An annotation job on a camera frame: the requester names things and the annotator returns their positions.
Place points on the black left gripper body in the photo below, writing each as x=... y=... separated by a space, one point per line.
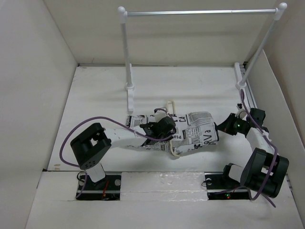
x=164 y=135

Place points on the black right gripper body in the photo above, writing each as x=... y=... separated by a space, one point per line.
x=234 y=124

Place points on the newspaper print trousers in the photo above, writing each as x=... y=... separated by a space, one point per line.
x=193 y=131

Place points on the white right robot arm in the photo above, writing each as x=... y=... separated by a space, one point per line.
x=265 y=170

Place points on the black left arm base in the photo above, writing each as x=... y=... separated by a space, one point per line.
x=107 y=189

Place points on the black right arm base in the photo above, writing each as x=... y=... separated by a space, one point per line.
x=225 y=185

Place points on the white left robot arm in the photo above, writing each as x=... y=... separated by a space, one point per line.
x=91 y=145

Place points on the white metal clothes rack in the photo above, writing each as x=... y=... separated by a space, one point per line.
x=193 y=37

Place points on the aluminium rail right side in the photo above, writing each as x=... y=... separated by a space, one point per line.
x=248 y=91

